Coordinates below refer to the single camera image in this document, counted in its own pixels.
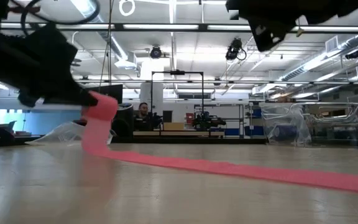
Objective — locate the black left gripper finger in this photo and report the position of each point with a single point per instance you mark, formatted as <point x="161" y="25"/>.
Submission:
<point x="76" y="98"/>

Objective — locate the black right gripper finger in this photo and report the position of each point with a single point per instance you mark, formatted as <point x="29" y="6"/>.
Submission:
<point x="241" y="4"/>

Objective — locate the pink elastic bandage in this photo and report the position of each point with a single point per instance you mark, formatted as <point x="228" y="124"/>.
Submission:
<point x="99" y="109"/>

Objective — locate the clear plastic bag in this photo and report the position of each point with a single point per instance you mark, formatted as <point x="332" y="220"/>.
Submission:
<point x="61" y="133"/>

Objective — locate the clear bag with dark roll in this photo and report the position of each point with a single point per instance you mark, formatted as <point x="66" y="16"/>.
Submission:
<point x="284" y="124"/>

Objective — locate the yellow hanging clip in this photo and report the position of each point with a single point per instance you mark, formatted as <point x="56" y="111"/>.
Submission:
<point x="299" y="32"/>

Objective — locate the black computer monitor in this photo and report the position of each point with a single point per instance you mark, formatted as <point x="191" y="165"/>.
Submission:
<point x="110" y="91"/>

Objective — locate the black cylinder with silver rim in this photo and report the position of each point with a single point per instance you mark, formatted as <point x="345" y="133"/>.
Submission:
<point x="124" y="121"/>

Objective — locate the white ceiling vent grille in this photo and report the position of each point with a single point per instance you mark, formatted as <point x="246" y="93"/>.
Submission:
<point x="331" y="44"/>

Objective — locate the person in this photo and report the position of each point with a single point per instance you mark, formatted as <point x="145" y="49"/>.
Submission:
<point x="142" y="119"/>

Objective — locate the black ceiling device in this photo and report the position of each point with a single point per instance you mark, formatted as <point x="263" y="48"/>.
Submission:
<point x="352" y="55"/>

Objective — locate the overhead rig light bar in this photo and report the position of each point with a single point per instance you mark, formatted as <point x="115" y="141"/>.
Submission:
<point x="160" y="26"/>

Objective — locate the distant wooden workbench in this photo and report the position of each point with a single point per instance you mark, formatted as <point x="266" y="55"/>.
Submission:
<point x="179" y="133"/>

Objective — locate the clear plastic storage box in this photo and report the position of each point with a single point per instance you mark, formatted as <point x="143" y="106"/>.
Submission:
<point x="337" y="124"/>

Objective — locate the distant black robot arms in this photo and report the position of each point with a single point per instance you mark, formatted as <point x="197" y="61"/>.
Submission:
<point x="207" y="121"/>

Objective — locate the silver ventilation duct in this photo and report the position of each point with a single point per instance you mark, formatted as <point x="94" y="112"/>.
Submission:
<point x="315" y="62"/>

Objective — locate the distant black rig frame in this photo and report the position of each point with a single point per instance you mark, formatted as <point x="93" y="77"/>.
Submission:
<point x="177" y="72"/>

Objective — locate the black table frame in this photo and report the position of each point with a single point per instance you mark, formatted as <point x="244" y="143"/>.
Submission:
<point x="166" y="140"/>

